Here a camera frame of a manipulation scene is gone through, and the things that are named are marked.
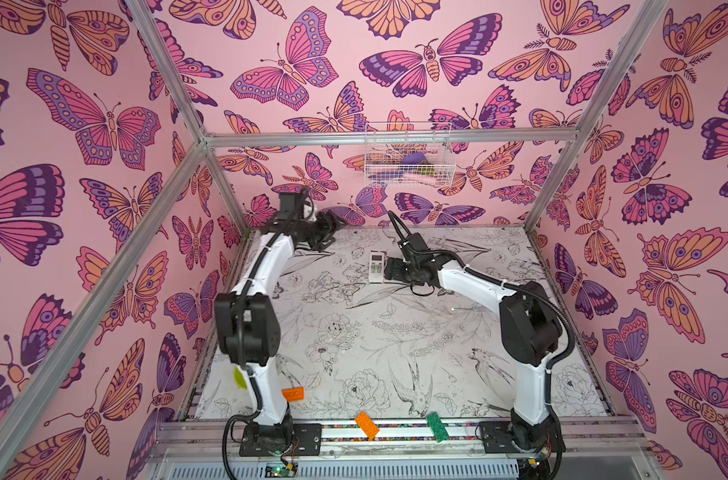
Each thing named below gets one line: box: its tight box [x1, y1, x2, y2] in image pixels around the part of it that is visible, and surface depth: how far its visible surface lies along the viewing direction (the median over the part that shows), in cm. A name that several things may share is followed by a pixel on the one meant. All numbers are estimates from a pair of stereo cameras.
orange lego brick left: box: [281, 386, 304, 402], surface depth 83 cm
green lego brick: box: [426, 412, 450, 443], surface depth 76 cm
